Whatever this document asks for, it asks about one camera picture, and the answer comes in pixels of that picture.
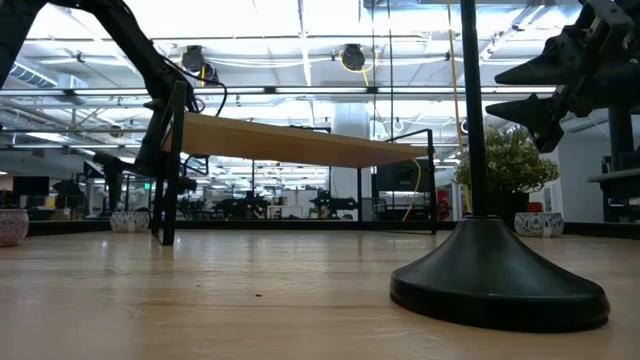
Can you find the black metal table frame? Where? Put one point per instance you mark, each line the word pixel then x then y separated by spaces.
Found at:
pixel 300 225

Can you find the potted green plant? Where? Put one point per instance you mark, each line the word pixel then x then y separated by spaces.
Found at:
pixel 510 160

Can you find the wooden shelf with black legs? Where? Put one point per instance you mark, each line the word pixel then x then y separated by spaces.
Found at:
pixel 280 142

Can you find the dark grey side desk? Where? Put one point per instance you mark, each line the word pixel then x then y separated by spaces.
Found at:
pixel 620 177

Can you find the black candlestick holder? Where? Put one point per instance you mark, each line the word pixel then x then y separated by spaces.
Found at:
pixel 495 280

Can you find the black monitor with stand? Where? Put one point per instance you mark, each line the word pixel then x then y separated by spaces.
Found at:
pixel 620 140

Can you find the black background screen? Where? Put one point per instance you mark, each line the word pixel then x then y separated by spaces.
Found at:
pixel 400 175

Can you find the small black background monitor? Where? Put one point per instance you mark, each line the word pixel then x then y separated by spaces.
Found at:
pixel 31 186

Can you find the black background robot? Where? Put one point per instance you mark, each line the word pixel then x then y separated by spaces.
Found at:
pixel 240 207
pixel 332 204

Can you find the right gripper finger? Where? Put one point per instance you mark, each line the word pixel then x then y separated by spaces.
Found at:
pixel 535 67
pixel 535 115

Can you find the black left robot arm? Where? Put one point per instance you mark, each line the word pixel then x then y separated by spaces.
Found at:
pixel 125 35

